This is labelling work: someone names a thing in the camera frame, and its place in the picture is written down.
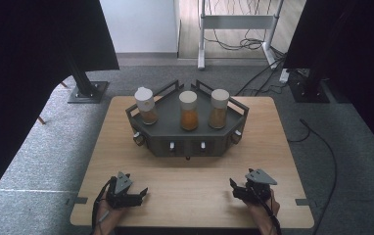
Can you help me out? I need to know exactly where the tan spice jar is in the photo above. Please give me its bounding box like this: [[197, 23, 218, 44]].
[[208, 88, 231, 130]]

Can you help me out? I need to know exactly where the spice jar with spout lid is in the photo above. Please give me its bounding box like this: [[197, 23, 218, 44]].
[[133, 86, 160, 126]]

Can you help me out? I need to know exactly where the black stand with base plate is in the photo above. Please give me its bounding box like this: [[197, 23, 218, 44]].
[[67, 58, 111, 105], [288, 68, 332, 105]]

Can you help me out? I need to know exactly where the person's right hand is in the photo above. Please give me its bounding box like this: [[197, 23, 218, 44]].
[[244, 189, 281, 231]]

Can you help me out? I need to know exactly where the hand-held gripper cable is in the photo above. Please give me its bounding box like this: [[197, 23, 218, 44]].
[[90, 177, 115, 235], [250, 185, 283, 235]]

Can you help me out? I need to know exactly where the right hand-held gripper cable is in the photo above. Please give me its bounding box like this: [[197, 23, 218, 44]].
[[250, 185, 283, 235]]

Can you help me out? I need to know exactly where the black corner shelf rack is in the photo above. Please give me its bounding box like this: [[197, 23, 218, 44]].
[[124, 78, 251, 162]]

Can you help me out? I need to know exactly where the white power strip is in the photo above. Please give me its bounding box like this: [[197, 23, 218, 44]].
[[278, 68, 291, 84]]

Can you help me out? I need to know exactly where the long black floor cable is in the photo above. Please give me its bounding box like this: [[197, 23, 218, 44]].
[[287, 117, 339, 235]]

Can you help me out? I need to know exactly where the black curtain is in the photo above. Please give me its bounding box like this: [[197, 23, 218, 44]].
[[0, 0, 120, 213], [282, 0, 374, 165]]

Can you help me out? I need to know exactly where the left hand-held gripper cable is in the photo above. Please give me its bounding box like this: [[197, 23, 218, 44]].
[[90, 177, 115, 235]]

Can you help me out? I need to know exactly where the bundle of black floor cables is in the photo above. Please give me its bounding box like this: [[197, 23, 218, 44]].
[[204, 0, 288, 98]]

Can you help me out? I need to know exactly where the white metal stand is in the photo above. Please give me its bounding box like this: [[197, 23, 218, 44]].
[[197, 0, 286, 71]]

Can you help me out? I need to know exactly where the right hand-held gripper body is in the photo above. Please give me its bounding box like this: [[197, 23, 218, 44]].
[[244, 167, 279, 204]]

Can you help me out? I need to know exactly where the person's left hand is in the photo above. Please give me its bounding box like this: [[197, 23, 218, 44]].
[[93, 199, 127, 235]]

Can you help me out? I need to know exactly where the orange spice jar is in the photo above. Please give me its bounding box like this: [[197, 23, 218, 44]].
[[178, 90, 200, 132]]

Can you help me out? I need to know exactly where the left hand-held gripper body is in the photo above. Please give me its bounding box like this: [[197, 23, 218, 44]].
[[105, 170, 134, 210]]

